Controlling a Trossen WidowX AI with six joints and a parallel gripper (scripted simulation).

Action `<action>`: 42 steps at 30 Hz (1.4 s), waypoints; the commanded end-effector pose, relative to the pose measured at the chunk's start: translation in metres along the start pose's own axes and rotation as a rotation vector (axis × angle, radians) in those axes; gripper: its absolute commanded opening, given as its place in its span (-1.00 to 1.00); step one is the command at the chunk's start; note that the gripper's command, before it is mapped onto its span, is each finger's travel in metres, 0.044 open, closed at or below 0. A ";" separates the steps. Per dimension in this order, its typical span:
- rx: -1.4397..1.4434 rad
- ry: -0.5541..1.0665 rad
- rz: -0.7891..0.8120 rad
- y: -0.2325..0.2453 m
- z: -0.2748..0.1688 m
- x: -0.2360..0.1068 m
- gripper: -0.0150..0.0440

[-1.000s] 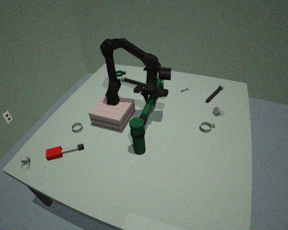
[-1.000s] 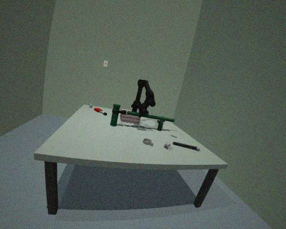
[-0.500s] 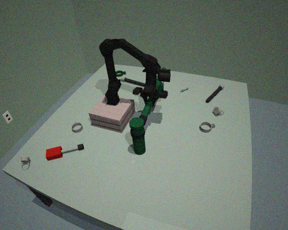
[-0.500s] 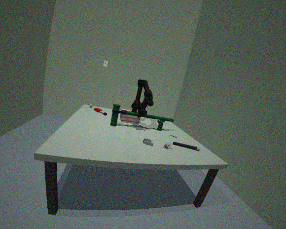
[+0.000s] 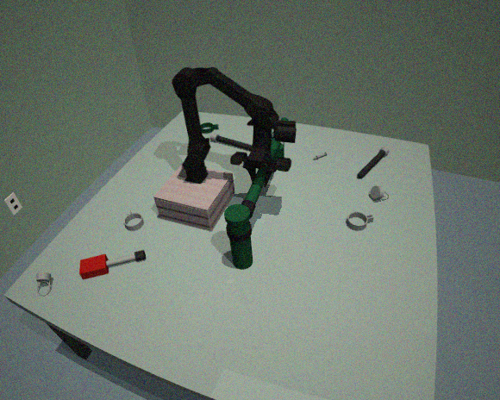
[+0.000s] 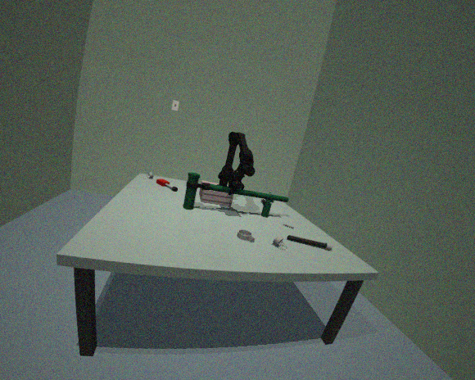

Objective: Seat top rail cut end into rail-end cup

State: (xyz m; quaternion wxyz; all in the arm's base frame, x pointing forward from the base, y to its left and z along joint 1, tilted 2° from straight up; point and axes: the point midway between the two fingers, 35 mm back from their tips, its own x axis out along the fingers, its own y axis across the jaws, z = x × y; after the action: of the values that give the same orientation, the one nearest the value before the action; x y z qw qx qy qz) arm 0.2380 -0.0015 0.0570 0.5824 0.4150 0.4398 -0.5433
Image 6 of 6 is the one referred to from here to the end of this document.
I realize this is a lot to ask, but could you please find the grey metal ring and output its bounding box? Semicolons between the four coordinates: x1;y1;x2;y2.
237;230;255;242

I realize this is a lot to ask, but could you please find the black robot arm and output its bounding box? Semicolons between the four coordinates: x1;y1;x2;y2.
218;132;255;187

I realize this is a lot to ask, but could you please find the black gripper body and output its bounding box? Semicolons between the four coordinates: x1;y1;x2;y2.
227;170;245;190

